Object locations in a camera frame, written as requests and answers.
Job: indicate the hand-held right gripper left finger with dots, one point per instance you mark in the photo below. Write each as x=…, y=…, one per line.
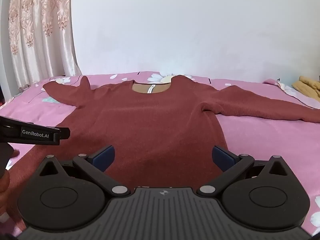
x=104, y=157

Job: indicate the beige patterned curtain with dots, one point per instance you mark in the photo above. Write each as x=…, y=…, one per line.
x=37, y=30

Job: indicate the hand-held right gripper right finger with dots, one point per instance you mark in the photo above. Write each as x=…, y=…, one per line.
x=222, y=157

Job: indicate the dark red knit sweater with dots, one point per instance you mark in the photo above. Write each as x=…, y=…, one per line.
x=155, y=120

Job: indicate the pink floral bed sheet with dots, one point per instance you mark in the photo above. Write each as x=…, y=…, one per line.
x=262, y=135

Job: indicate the yellow cloth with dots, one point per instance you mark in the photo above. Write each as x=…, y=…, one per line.
x=308, y=85

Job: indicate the person's left hand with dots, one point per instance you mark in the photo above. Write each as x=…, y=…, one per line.
x=3, y=190

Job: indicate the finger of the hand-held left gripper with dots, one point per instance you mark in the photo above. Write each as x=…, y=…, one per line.
x=65, y=133

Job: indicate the pink quilt with white trim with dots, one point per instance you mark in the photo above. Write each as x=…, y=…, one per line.
x=303, y=100

